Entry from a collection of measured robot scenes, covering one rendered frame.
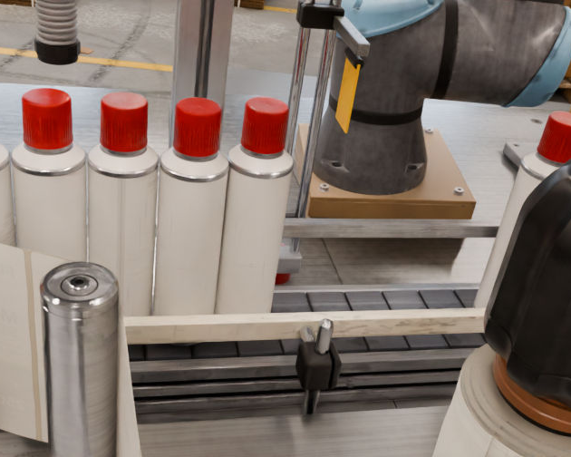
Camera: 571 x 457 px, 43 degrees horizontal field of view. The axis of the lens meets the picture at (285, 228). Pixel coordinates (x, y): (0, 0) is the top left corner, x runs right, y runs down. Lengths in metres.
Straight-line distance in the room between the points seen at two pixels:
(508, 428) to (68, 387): 0.22
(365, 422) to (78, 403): 0.26
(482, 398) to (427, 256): 0.55
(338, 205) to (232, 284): 0.31
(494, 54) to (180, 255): 0.45
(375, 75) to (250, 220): 0.33
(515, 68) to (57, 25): 0.49
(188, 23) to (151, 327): 0.26
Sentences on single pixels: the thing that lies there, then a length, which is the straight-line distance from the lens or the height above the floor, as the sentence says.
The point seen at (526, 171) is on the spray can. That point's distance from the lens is 0.65.
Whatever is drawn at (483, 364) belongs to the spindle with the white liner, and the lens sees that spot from 0.37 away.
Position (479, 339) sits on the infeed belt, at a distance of 0.70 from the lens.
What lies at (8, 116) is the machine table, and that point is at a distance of 1.13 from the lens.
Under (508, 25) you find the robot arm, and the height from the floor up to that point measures 1.09.
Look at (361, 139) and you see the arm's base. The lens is 0.88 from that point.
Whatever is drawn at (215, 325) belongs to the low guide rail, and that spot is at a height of 0.91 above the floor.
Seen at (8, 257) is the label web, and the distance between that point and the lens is 0.42.
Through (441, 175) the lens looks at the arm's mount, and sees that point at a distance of 0.96.
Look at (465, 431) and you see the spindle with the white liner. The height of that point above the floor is 1.05.
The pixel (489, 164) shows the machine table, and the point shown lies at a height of 0.83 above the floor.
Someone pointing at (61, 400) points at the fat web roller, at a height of 1.00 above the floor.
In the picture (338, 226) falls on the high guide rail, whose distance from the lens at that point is 0.65.
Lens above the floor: 1.29
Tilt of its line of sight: 31 degrees down
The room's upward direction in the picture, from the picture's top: 9 degrees clockwise
